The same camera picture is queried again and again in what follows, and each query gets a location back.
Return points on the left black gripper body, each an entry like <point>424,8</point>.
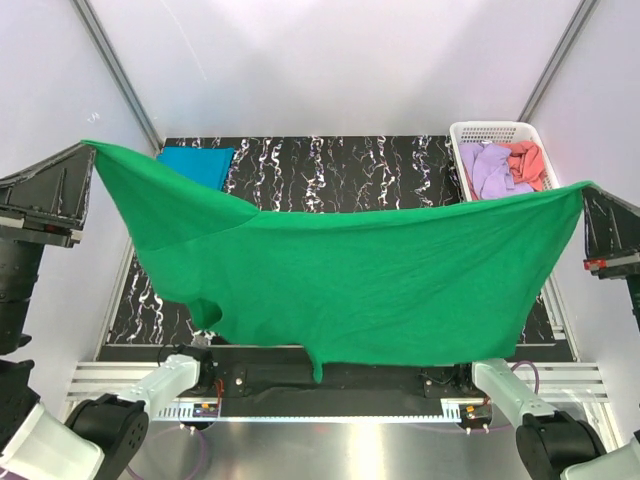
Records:
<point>29,228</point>

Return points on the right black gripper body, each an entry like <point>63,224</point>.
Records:
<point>629,264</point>

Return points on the green t-shirt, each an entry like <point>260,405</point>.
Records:
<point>411,288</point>

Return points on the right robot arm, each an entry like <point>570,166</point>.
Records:
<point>551,443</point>

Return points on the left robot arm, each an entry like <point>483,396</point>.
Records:
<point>101,436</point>

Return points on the coral t-shirt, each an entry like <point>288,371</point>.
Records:
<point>526,164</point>

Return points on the white plastic basket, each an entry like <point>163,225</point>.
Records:
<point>498,132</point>

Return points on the purple t-shirt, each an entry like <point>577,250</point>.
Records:
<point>488,170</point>

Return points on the folded blue t-shirt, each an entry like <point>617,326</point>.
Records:
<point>205,166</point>

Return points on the left corner frame post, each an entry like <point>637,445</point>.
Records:
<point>107,52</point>

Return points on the corner frame post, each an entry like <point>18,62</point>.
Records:
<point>107,52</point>
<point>577,23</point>

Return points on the right corner frame post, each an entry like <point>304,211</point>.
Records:
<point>577,23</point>

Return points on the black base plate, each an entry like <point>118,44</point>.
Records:
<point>278,383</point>

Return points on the aluminium frame rail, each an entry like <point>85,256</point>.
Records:
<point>191,439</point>

